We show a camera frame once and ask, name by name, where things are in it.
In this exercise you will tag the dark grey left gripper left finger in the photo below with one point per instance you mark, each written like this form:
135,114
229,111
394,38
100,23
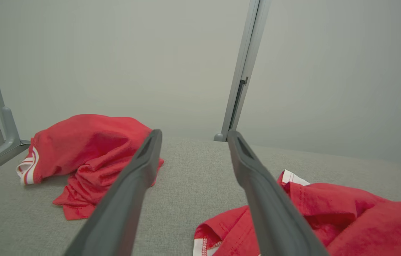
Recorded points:
122,206

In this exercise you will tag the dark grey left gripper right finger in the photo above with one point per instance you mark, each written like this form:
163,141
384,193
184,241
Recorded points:
275,213

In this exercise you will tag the grey partition frame post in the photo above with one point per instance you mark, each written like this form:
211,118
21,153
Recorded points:
259,28
239,71

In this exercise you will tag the red white basketball jersey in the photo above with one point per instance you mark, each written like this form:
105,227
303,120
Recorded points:
79,149

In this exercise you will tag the red shorts white trim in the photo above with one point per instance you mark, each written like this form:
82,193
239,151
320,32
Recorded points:
364,220

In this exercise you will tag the grey partition stand leg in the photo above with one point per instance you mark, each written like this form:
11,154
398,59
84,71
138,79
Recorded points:
6,124

